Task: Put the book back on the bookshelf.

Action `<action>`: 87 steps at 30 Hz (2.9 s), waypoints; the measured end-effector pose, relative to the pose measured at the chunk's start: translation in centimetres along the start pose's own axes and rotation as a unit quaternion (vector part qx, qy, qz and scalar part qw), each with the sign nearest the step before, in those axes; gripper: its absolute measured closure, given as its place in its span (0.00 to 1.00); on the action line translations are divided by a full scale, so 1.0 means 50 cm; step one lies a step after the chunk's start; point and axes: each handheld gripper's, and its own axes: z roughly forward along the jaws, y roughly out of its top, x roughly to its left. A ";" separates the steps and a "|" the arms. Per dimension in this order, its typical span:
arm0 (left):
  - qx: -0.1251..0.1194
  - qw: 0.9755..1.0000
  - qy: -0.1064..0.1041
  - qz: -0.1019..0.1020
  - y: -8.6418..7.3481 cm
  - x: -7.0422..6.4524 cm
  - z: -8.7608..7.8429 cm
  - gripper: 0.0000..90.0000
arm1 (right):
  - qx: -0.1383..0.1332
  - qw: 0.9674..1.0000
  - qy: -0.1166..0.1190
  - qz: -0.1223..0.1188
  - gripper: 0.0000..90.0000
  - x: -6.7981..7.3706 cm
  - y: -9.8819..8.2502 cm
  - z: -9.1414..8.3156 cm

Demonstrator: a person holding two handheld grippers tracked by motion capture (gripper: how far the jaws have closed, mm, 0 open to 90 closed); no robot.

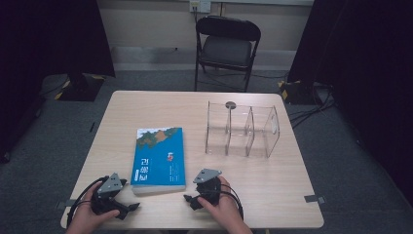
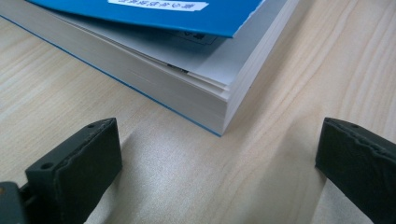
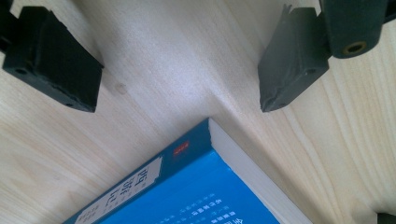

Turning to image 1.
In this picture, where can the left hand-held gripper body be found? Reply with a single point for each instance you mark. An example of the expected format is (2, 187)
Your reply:
(109, 186)

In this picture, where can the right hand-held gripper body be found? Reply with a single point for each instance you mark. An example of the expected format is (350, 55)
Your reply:
(207, 185)

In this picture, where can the blue book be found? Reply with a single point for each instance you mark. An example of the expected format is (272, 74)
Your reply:
(159, 162)

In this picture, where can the clear acrylic book rack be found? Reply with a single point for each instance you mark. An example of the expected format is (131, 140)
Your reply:
(240, 139)

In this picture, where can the person's right hand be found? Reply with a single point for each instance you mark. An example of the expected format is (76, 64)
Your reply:
(227, 211)

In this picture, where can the person's left hand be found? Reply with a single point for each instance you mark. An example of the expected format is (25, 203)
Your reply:
(85, 214)

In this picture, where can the grey tape piece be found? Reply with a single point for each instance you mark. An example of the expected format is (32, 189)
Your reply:
(314, 198)
(66, 204)

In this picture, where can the grey round table grommet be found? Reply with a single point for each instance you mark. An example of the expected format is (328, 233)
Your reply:
(230, 104)

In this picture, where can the black stand base yellow tape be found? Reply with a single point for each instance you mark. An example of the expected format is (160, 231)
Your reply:
(300, 92)
(81, 89)

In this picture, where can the black folding chair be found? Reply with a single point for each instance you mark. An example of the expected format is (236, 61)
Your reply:
(225, 50)

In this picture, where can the dark curtain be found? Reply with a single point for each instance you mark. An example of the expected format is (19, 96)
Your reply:
(39, 48)
(363, 65)

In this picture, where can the white wall outlet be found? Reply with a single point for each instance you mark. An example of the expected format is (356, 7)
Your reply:
(200, 5)

